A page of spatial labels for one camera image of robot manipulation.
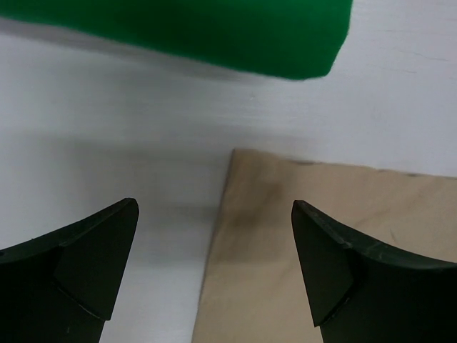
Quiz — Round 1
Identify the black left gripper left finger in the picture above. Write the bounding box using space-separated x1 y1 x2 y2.
1 198 139 342

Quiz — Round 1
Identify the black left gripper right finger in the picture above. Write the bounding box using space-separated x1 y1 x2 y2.
291 201 456 342

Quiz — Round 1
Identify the beige t shirt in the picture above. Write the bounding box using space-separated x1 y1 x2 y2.
192 149 456 342

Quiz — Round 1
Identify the green t shirt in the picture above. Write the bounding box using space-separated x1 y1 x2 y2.
1 1 352 80

